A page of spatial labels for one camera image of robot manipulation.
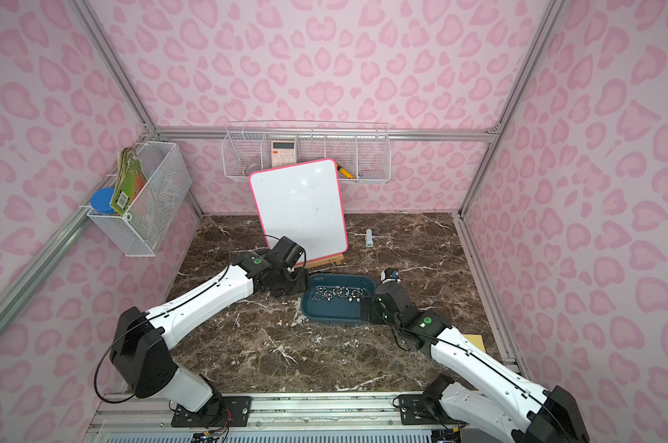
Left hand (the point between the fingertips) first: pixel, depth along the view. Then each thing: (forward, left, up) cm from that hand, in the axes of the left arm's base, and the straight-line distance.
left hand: (303, 280), depth 83 cm
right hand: (-6, -20, -1) cm, 21 cm away
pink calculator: (+40, +8, +17) cm, 44 cm away
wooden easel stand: (+13, -6, -9) cm, 17 cm away
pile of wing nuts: (+2, -15, -14) cm, 20 cm away
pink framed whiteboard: (+24, +2, +10) cm, 26 cm away
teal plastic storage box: (+2, -9, -14) cm, 17 cm away
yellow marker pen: (+37, -12, +12) cm, 40 cm away
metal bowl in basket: (+33, +18, +16) cm, 41 cm away
